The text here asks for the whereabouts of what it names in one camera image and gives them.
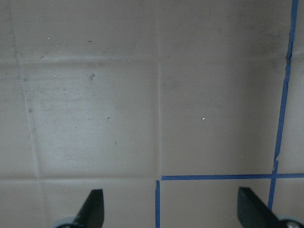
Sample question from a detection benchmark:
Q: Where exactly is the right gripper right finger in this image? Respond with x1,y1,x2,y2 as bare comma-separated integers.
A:
237,187,287,228

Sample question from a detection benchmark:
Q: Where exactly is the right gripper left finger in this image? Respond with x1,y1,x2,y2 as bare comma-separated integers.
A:
71,189,105,228

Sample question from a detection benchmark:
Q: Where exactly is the brown paper table cover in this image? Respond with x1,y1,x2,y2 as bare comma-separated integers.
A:
0,0,304,228

